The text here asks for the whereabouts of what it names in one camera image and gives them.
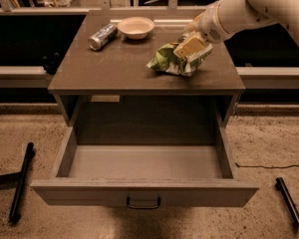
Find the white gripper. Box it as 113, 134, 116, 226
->
173, 0, 234, 58

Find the green jalapeno chip bag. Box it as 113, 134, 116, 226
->
148, 37, 212, 77

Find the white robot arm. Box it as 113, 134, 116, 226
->
174, 0, 299, 58

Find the grey cabinet counter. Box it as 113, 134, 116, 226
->
49, 7, 245, 121

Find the open grey top drawer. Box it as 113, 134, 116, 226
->
32, 127, 258, 207

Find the white paper bowl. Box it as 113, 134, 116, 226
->
118, 17, 154, 40

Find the blue silver soda can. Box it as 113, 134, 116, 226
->
88, 24, 118, 51

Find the black right floor stand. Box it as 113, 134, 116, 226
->
275, 177, 299, 230

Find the black floor stand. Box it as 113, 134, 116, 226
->
275, 177, 299, 230
0, 142, 36, 224

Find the black left floor stand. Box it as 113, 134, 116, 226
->
0, 142, 36, 224

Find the black floor cable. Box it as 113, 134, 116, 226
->
234, 162, 299, 170

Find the black clamp on rail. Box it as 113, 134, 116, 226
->
42, 53, 60, 75

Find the black drawer handle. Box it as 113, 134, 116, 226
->
126, 197, 161, 210

